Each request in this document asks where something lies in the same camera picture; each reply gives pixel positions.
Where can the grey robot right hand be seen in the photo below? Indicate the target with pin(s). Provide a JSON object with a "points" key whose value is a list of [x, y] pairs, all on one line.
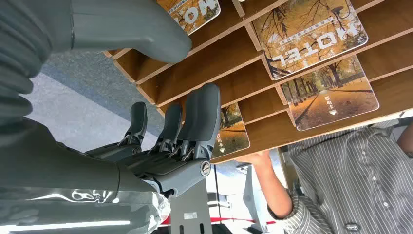
{"points": [[80, 174]]}

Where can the hotel card with orange path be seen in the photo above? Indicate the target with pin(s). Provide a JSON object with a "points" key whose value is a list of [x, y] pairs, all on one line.
{"points": [[232, 135]]}

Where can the person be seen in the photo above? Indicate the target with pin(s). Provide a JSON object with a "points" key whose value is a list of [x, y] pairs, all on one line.
{"points": [[348, 181]]}

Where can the hotel card with tree avenue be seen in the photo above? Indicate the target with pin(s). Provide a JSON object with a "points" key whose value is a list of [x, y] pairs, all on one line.
{"points": [[332, 97]]}

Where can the wooden card rack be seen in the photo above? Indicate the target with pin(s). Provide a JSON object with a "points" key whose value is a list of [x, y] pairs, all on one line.
{"points": [[209, 68]]}

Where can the hotel card with large lettering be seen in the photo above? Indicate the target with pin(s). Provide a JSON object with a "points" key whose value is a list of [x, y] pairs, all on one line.
{"points": [[309, 38]]}

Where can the hotel card with cropped print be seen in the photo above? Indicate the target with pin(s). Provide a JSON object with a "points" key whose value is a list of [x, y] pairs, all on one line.
{"points": [[197, 13]]}

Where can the grey angled stand leg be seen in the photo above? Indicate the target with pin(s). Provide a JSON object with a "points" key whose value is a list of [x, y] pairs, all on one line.
{"points": [[253, 193]]}

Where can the red barrier strip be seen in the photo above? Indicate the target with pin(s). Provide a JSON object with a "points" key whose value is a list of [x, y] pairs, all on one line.
{"points": [[232, 220]]}

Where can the grey slotted metal stand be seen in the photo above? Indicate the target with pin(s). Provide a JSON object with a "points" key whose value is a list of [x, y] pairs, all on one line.
{"points": [[190, 213]]}

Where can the ribbed grey right arm sleeve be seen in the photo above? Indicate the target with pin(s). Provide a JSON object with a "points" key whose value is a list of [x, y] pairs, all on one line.
{"points": [[22, 48]]}

